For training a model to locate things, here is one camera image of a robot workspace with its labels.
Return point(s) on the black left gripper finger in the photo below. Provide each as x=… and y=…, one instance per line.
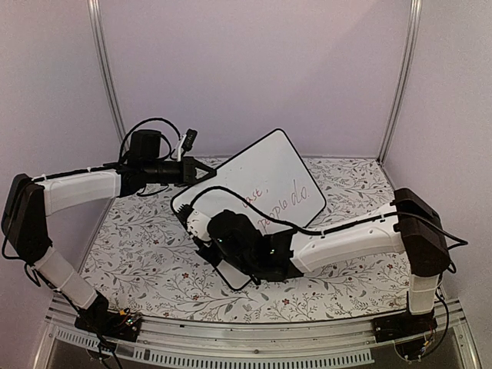
x=205, y=177
x=207, y=169

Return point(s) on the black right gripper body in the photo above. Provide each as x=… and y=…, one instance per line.
x=244, y=266

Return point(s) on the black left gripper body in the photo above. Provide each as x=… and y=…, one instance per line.
x=157, y=176

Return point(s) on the white whiteboard black frame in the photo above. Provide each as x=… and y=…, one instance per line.
x=269, y=182

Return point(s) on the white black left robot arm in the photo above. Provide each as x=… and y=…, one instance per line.
x=33, y=201

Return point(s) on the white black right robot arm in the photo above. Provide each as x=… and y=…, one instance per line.
x=405, y=225

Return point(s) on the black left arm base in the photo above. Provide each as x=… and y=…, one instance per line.
x=98, y=318

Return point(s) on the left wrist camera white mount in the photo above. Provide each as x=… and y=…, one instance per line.
x=185, y=143

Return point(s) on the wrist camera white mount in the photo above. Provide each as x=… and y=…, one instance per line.
x=194, y=222
x=185, y=143

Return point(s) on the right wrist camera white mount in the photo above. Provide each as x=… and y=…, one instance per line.
x=194, y=222

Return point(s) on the aluminium front rail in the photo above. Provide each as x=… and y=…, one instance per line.
x=167, y=343

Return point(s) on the aluminium corner post left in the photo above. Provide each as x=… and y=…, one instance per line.
x=101, y=49

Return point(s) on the aluminium corner post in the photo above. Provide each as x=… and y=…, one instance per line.
x=101, y=49
x=410, y=43

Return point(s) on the aluminium corner post right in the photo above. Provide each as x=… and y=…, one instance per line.
x=410, y=43

